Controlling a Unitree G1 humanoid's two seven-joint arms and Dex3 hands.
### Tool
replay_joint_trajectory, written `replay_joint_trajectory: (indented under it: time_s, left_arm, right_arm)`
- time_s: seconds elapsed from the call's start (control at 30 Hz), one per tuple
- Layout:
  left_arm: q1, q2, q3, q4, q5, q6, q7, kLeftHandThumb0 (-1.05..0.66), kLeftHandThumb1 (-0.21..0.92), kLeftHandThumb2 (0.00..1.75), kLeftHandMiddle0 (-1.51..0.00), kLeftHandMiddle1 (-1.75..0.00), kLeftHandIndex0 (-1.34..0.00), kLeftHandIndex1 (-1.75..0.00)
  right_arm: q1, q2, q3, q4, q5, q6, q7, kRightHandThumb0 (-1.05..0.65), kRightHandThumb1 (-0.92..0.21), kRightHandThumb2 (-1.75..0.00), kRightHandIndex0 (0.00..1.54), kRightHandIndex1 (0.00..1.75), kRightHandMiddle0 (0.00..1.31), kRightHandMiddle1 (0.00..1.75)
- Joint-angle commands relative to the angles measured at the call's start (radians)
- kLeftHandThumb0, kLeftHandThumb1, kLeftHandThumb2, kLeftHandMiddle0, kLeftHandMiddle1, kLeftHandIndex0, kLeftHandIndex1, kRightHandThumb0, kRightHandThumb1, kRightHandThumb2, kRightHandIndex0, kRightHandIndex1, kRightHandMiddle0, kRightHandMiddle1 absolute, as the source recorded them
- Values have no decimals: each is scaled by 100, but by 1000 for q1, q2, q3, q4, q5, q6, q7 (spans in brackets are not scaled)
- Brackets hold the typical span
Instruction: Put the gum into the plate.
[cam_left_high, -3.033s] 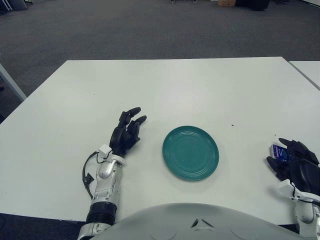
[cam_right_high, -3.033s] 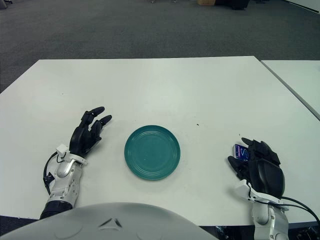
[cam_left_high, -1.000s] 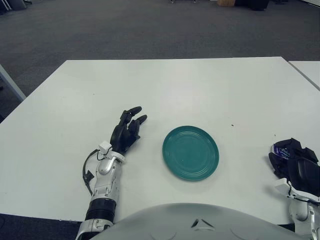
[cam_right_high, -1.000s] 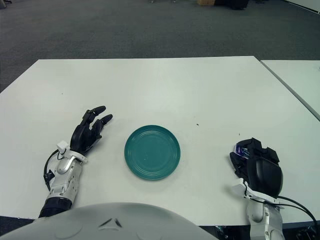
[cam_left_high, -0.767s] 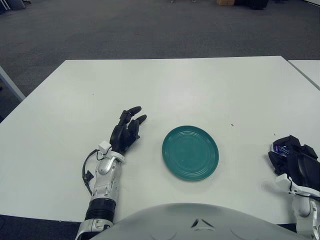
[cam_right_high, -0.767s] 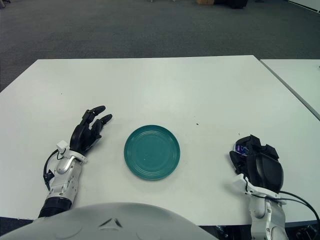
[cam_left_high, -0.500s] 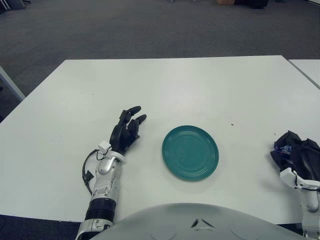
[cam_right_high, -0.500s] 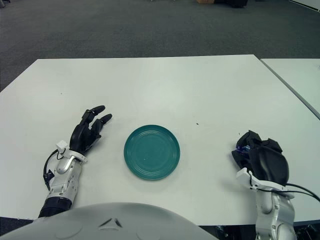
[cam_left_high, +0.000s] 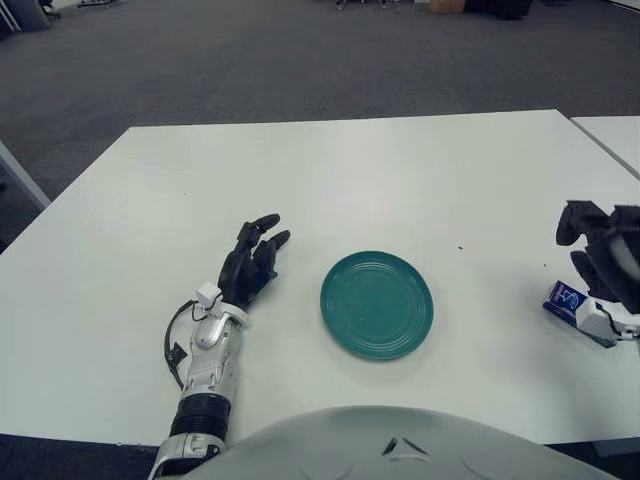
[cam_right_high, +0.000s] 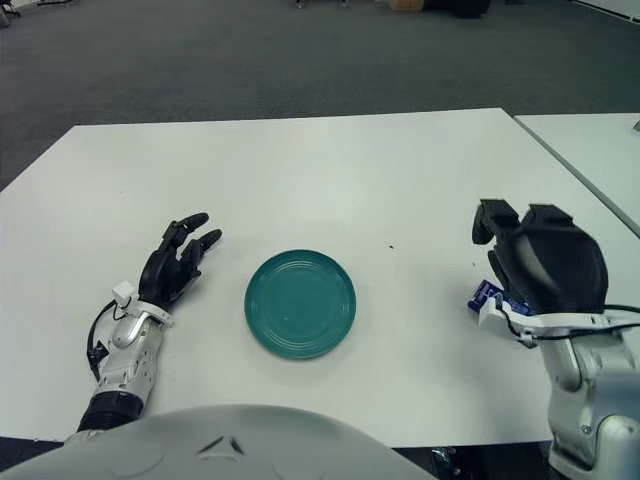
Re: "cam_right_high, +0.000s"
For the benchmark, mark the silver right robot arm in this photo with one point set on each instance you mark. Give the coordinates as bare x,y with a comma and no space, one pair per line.
590,360

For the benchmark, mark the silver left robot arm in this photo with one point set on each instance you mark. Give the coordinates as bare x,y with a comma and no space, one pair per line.
125,340

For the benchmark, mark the brown cardboard box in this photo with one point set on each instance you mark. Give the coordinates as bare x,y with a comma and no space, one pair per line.
406,4

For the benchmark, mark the black office chair base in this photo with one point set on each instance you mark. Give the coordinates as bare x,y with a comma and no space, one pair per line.
7,10
320,3

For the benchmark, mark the blue gum pack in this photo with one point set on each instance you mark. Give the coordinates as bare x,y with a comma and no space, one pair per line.
482,292

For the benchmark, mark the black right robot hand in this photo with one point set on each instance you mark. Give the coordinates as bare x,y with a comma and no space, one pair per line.
555,265

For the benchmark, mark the grey robot torso shell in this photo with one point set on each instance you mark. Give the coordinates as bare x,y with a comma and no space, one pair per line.
200,450

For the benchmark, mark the teal round plate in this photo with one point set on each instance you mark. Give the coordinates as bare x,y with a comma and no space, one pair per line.
300,305

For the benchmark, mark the black bulky furniture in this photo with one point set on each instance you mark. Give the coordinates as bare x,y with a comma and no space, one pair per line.
460,6

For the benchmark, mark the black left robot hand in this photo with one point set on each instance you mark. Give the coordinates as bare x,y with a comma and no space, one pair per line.
165,272

